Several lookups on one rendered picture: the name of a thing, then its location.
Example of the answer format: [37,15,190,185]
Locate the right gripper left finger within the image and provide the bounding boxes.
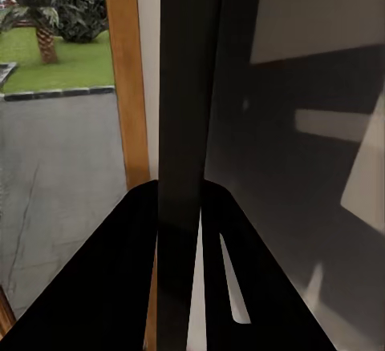
[0,180,158,351]

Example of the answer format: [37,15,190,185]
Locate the poster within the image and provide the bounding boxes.
[156,0,223,351]

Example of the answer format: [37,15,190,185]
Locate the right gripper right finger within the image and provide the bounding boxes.
[201,180,336,351]

